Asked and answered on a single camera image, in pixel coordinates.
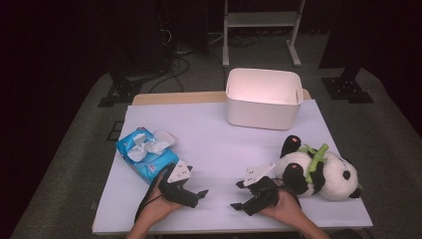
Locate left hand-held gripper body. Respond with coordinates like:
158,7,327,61
158,159,200,209

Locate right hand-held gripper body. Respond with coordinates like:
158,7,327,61
243,162,282,217

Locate blue wet wipes pack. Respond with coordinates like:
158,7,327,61
114,126,180,185

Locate panda plush toy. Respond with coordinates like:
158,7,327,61
274,133,363,202

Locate white plastic storage box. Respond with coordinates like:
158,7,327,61
225,68,305,131

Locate person's right hand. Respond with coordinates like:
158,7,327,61
262,188,303,222

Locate person's left hand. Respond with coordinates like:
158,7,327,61
135,170,183,227

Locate black floor grid panel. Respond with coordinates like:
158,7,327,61
106,120,124,142

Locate black stand base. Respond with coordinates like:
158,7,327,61
98,63,143,108
320,66,375,105

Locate white metal stand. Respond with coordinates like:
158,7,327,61
221,0,307,69

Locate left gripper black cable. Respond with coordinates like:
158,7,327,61
133,168,167,223

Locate black floor cables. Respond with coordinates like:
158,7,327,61
147,56,192,94

